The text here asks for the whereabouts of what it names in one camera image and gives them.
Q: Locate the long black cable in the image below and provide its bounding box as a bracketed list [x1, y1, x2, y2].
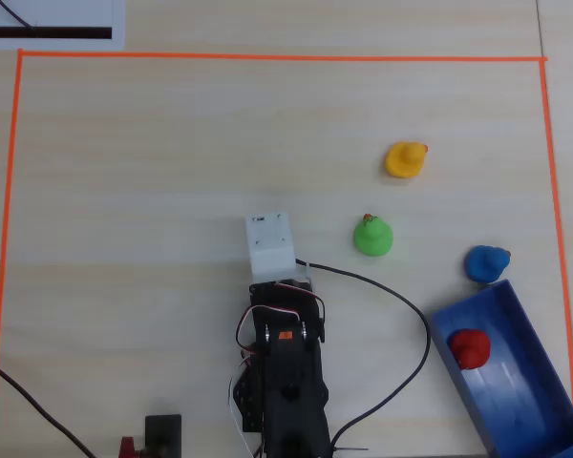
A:
[0, 354, 97, 458]

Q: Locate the yellow rubber duck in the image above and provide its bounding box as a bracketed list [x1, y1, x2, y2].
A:
[383, 140, 431, 180]

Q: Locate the blue plastic box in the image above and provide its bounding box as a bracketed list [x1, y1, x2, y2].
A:
[429, 278, 573, 458]

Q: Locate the green rubber duck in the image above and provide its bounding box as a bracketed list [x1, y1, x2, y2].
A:
[352, 212, 394, 259]

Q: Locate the orange tape strip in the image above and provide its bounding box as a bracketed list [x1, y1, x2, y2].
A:
[0, 51, 26, 458]
[539, 58, 573, 422]
[17, 49, 549, 64]

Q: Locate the black clamp stand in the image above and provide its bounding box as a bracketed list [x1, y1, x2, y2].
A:
[143, 413, 183, 458]

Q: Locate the white paper with black bar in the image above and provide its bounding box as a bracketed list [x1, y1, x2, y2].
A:
[0, 0, 126, 51]

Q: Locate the blue rubber duck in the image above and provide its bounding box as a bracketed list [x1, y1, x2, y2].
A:
[464, 244, 514, 284]

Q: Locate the red rubber duck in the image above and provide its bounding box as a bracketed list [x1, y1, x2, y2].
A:
[447, 328, 492, 371]

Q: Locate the black camera cable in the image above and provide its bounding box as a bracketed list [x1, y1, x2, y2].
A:
[295, 259, 433, 458]

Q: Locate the thin black cable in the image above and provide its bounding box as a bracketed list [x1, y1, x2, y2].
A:
[0, 0, 38, 31]

